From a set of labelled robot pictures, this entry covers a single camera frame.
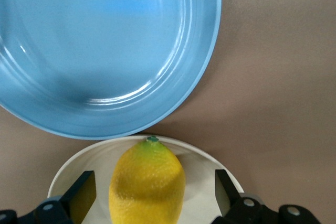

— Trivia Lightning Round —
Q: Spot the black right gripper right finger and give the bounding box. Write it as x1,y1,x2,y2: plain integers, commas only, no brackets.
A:
214,168,266,224

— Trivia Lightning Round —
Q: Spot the beige plate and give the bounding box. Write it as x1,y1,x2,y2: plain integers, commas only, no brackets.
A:
46,134,244,224

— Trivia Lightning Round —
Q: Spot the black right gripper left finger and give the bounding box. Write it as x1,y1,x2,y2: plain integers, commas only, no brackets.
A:
34,170,97,224

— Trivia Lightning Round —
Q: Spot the blue plate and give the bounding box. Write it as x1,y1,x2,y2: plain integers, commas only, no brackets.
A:
0,0,223,141

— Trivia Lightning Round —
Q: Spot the yellow lemon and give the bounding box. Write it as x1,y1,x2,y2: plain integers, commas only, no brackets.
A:
108,135,186,224

